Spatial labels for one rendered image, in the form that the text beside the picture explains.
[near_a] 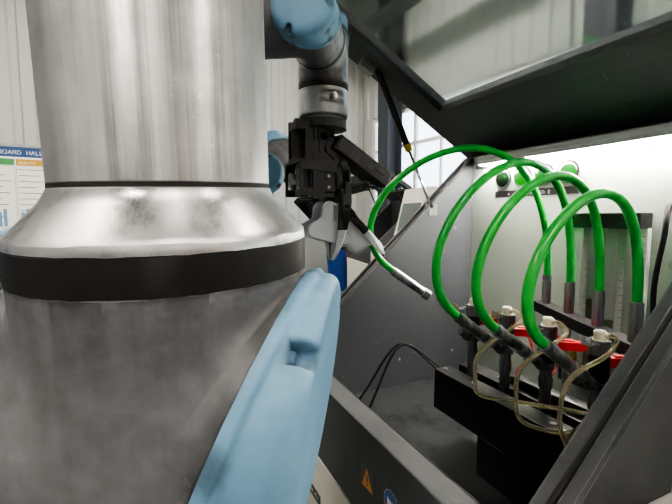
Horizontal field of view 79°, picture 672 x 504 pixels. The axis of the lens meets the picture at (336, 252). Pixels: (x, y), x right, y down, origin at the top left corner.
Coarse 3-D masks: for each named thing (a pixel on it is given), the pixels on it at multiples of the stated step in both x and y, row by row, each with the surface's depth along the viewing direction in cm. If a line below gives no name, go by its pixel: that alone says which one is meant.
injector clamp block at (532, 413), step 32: (448, 384) 77; (480, 384) 73; (480, 416) 70; (512, 416) 64; (544, 416) 62; (576, 416) 62; (480, 448) 70; (512, 448) 64; (544, 448) 59; (512, 480) 64
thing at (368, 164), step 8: (336, 136) 61; (344, 136) 60; (336, 144) 60; (344, 144) 61; (352, 144) 61; (344, 152) 61; (352, 152) 61; (360, 152) 62; (352, 160) 61; (360, 160) 62; (368, 160) 63; (352, 168) 64; (360, 168) 63; (368, 168) 63; (376, 168) 63; (384, 168) 64; (360, 176) 66; (368, 176) 64; (376, 176) 64; (384, 176) 64; (368, 184) 66; (376, 184) 65; (384, 184) 64
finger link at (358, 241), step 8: (352, 224) 82; (352, 232) 82; (360, 232) 81; (368, 232) 80; (352, 240) 81; (360, 240) 81; (368, 240) 80; (376, 240) 81; (352, 248) 81; (360, 248) 81; (376, 248) 80
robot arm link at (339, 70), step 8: (344, 16) 58; (344, 24) 58; (344, 32) 59; (344, 40) 62; (344, 48) 56; (344, 56) 58; (336, 64) 57; (344, 64) 59; (304, 72) 58; (312, 72) 58; (320, 72) 57; (328, 72) 57; (336, 72) 58; (344, 72) 59; (304, 80) 59; (312, 80) 58; (320, 80) 58; (328, 80) 58; (336, 80) 58; (344, 80) 59
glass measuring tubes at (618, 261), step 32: (576, 224) 83; (608, 224) 77; (640, 224) 73; (576, 256) 84; (608, 256) 78; (576, 288) 85; (608, 288) 79; (608, 320) 79; (576, 352) 86; (576, 384) 84
